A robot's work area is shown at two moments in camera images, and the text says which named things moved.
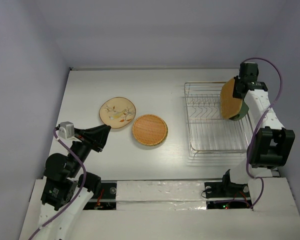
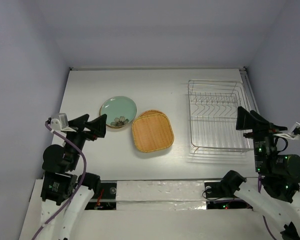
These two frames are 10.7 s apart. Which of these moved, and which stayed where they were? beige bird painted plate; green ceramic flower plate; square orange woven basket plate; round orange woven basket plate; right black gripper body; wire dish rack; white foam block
Moved: right black gripper body; round orange woven basket plate; green ceramic flower plate; square orange woven basket plate
Stayed: wire dish rack; beige bird painted plate; white foam block
